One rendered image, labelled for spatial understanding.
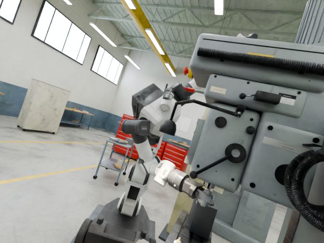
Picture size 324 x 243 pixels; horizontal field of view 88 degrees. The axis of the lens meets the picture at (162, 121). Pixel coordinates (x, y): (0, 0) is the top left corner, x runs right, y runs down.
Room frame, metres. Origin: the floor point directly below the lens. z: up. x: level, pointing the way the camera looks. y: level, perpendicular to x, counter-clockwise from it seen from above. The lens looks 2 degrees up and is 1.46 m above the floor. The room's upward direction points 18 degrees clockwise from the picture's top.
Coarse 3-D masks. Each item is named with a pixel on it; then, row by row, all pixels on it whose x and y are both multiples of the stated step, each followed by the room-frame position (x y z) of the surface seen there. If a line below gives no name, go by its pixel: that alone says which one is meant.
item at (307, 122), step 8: (312, 96) 0.55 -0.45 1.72; (320, 96) 0.54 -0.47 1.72; (312, 104) 0.55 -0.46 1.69; (320, 104) 0.54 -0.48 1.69; (264, 112) 0.60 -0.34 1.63; (304, 112) 0.55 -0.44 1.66; (312, 112) 0.55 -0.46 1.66; (320, 112) 0.54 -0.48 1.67; (264, 120) 0.59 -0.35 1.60; (272, 120) 0.58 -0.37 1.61; (280, 120) 0.57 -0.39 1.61; (288, 120) 0.57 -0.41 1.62; (296, 120) 0.56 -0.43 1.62; (304, 120) 0.55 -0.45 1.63; (312, 120) 0.54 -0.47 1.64; (320, 120) 0.54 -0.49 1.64; (296, 128) 0.56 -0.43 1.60; (304, 128) 0.55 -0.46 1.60; (312, 128) 0.54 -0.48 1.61; (320, 128) 0.54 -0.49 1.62
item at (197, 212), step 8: (192, 208) 1.17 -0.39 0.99; (200, 208) 1.03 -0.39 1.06; (208, 208) 1.02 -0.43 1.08; (216, 208) 1.03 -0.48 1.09; (192, 216) 1.07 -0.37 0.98; (200, 216) 1.03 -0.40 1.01; (208, 216) 1.02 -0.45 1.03; (192, 224) 1.03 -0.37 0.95; (200, 224) 1.03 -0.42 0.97; (208, 224) 1.02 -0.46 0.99; (192, 232) 1.03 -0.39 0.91; (200, 232) 1.02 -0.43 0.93; (208, 232) 1.02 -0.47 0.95
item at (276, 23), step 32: (96, 0) 7.90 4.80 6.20; (160, 0) 6.55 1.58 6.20; (192, 0) 6.03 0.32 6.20; (256, 0) 5.20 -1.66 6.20; (288, 0) 4.84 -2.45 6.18; (128, 32) 9.97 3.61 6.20; (160, 32) 8.80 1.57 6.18; (192, 32) 7.91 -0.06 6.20; (224, 32) 7.17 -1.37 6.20; (256, 32) 5.45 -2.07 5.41; (288, 32) 6.03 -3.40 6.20
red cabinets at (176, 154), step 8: (120, 128) 6.11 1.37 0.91; (120, 136) 6.08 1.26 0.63; (128, 136) 6.01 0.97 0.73; (168, 144) 5.50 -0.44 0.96; (120, 152) 6.04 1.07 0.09; (128, 152) 5.96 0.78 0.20; (136, 152) 5.88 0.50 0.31; (160, 152) 5.60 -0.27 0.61; (168, 152) 5.45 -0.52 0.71; (176, 152) 5.33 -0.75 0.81; (184, 152) 5.21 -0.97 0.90; (168, 160) 5.41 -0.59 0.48; (176, 160) 5.29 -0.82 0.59; (184, 160) 5.27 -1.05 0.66; (176, 168) 5.25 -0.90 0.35; (184, 168) 5.52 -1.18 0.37
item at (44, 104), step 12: (36, 84) 5.14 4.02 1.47; (48, 84) 5.29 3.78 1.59; (36, 96) 5.12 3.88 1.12; (48, 96) 5.39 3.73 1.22; (60, 96) 5.70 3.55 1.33; (24, 108) 5.24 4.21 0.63; (36, 108) 5.21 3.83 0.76; (48, 108) 5.49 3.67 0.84; (60, 108) 5.81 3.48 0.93; (24, 120) 5.12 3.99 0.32; (36, 120) 5.30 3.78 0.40; (48, 120) 5.60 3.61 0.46; (60, 120) 5.93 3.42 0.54
